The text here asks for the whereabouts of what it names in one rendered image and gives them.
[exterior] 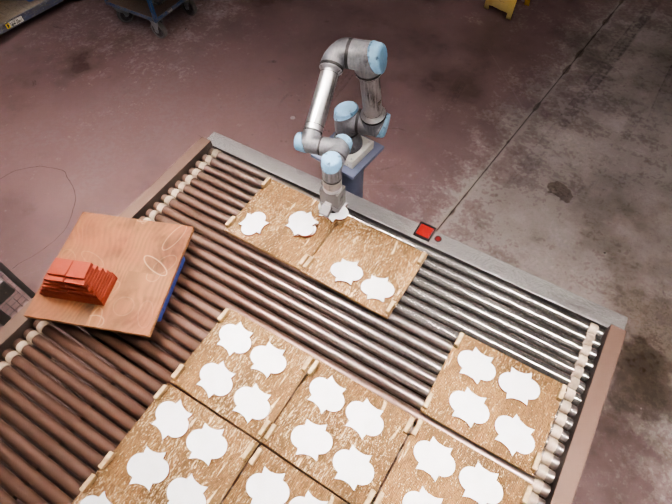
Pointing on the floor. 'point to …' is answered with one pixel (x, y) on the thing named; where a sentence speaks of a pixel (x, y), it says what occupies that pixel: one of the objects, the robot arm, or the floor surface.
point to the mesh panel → (16, 280)
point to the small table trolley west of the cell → (150, 11)
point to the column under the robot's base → (353, 179)
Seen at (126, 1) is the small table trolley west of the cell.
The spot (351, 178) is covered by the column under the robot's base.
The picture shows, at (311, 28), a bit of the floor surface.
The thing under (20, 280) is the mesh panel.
